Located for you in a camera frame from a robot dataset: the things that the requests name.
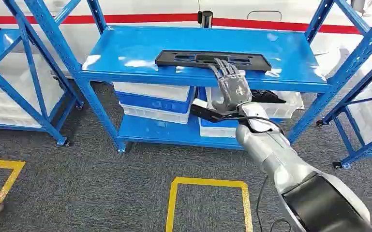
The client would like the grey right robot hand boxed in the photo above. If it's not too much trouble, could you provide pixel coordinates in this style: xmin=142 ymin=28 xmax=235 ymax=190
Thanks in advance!
xmin=208 ymin=58 xmax=253 ymax=112

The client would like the long black plastic panel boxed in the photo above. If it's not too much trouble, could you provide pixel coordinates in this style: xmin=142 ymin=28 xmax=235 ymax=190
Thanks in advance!
xmin=155 ymin=50 xmax=272 ymax=73

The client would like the black plastic bag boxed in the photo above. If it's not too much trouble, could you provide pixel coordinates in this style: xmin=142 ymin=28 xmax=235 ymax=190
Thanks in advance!
xmin=251 ymin=89 xmax=287 ymax=105

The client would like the black plastic part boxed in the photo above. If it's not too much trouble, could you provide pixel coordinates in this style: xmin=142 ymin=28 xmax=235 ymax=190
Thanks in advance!
xmin=190 ymin=98 xmax=241 ymax=124

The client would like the blue steel shelf rack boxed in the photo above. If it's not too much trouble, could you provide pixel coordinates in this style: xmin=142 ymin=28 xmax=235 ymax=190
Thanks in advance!
xmin=0 ymin=0 xmax=85 ymax=147
xmin=315 ymin=0 xmax=372 ymax=170
xmin=24 ymin=0 xmax=372 ymax=154

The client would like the yellow floor tape square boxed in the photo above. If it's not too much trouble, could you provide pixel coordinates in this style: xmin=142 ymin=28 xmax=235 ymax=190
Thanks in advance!
xmin=165 ymin=176 xmax=254 ymax=232

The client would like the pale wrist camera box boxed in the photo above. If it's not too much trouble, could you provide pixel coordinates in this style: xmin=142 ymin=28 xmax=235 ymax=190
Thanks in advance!
xmin=238 ymin=102 xmax=281 ymax=133

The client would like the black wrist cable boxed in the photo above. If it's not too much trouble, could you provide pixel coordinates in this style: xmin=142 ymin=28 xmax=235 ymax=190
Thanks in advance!
xmin=236 ymin=115 xmax=285 ymax=133

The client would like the black cylindrical post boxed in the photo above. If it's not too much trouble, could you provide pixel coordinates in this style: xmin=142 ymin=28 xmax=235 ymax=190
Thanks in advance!
xmin=197 ymin=10 xmax=214 ymax=29

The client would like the grey wire handle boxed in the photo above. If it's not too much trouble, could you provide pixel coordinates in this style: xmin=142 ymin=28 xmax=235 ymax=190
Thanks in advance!
xmin=246 ymin=10 xmax=283 ymax=22

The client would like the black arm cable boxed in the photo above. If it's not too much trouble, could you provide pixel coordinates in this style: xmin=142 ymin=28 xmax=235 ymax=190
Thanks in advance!
xmin=255 ymin=174 xmax=293 ymax=232

